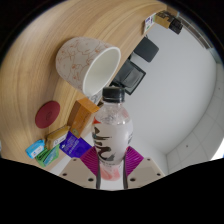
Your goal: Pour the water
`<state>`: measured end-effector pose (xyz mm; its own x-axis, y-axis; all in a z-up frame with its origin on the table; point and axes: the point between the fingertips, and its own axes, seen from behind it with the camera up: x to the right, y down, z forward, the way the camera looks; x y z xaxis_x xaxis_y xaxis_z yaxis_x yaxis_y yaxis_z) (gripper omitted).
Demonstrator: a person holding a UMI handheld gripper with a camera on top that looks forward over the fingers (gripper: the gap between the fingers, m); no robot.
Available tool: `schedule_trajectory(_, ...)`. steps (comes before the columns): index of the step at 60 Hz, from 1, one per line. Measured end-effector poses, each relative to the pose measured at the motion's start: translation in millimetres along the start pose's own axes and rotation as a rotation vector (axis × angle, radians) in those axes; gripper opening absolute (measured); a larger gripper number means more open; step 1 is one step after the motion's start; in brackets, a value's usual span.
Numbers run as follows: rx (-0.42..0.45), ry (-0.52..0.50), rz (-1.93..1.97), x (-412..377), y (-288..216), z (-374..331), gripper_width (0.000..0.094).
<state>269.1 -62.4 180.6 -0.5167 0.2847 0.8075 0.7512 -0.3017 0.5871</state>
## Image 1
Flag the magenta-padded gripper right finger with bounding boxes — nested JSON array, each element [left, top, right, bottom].
[[123, 145, 166, 190]]

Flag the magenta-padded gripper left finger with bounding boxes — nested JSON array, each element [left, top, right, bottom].
[[58, 146, 102, 190]]

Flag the clear black-capped drink bottle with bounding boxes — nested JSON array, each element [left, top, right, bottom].
[[91, 85, 134, 183]]

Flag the green flat packet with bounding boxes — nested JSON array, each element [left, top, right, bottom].
[[35, 143, 61, 168]]

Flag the small blue packet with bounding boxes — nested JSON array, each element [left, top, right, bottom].
[[25, 139, 46, 160]]

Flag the orange cardboard box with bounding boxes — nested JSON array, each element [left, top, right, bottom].
[[67, 97, 100, 139]]

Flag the flat round red coaster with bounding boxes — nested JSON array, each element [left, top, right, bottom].
[[34, 100, 62, 130]]

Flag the grey mesh office chair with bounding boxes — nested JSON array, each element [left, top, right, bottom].
[[110, 59, 147, 96]]

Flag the white patterned ceramic mug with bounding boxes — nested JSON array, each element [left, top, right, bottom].
[[55, 36, 122, 98]]

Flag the black office chair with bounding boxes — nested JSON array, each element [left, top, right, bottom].
[[133, 35, 160, 63]]

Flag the printed leaflet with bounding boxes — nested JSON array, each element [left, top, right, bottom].
[[143, 13, 157, 35]]

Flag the wooden shelf unit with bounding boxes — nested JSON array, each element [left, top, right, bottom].
[[179, 13, 215, 52]]

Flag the dark stacked boxes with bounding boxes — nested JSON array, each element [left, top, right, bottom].
[[154, 10, 184, 35]]

